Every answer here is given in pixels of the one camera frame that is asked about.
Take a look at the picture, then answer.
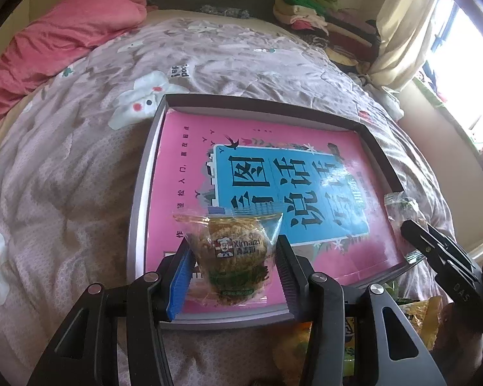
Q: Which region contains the clear rice cracker snack packet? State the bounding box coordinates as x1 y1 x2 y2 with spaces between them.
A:
173 204 283 307

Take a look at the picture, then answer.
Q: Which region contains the yellow chips snack bag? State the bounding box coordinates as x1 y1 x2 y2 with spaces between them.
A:
271 296 441 385

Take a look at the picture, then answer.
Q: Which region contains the clear pastry packet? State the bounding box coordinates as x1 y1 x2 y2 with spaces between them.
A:
384 192 428 266

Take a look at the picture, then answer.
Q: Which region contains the pink Chinese workbook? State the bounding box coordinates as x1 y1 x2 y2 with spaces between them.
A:
144 108 412 317

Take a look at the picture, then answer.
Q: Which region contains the dark cardboard tray box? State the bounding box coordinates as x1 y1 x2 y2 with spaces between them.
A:
125 92 418 331

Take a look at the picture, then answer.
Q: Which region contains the lilac patterned quilt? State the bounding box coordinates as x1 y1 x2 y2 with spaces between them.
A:
0 11 455 385

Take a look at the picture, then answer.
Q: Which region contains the white crumpled cloth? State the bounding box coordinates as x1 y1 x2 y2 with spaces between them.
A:
358 75 405 122

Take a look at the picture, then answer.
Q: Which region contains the stack of folded clothes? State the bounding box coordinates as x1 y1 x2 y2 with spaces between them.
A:
273 0 381 74

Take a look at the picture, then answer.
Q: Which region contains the cream curtain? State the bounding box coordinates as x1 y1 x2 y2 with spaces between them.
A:
368 0 438 90

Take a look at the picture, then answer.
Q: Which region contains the pink blanket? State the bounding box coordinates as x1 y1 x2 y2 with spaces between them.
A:
0 0 147 120

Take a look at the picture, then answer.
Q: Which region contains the dark patterned pillow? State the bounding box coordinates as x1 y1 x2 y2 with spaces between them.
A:
199 5 250 19

